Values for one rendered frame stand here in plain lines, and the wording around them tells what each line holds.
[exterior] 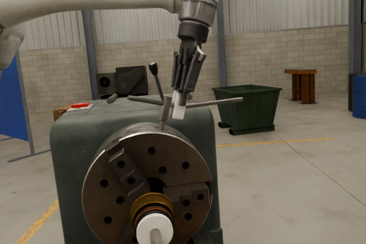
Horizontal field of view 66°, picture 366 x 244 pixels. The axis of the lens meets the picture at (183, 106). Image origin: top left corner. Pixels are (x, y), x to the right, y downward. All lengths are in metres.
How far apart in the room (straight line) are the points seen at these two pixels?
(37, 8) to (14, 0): 0.04
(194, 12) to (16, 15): 0.38
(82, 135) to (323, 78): 11.28
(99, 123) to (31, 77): 11.42
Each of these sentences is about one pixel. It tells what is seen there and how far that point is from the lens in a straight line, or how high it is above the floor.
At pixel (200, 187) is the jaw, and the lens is 0.69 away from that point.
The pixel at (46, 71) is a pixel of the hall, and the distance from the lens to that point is 11.94.
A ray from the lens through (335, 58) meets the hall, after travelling 12.00.
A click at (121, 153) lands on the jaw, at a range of 0.63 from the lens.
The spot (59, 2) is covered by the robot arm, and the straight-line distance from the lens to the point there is 0.71.
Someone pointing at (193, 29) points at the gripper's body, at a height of 1.47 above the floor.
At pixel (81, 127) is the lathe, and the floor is 1.23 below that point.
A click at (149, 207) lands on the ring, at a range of 0.58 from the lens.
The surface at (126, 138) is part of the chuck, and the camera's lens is 0.66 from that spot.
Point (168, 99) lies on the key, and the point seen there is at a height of 1.30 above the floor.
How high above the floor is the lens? 1.38
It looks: 8 degrees down
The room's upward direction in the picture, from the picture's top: 4 degrees counter-clockwise
